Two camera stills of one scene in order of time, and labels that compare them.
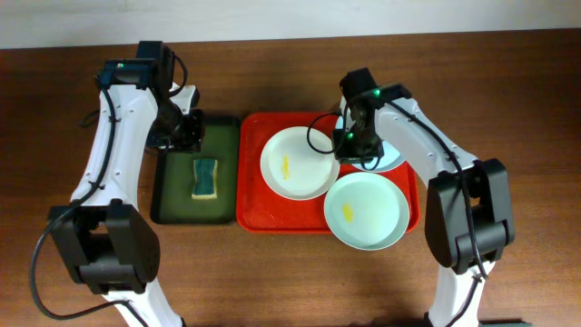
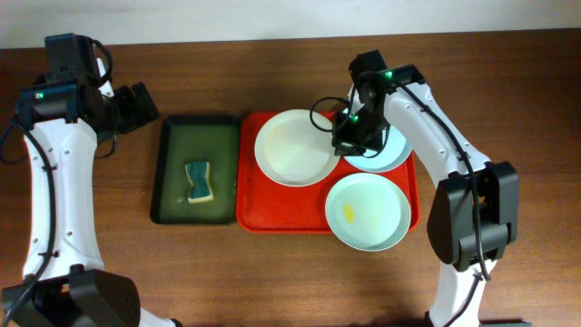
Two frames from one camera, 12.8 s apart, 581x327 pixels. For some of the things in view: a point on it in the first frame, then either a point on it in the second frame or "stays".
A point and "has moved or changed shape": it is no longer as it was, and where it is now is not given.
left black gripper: [182, 139] -> [137, 104]
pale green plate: [367, 211] stays
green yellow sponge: [204, 184] has moved or changed shape
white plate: [300, 163] has moved or changed shape
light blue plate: [391, 159] stays
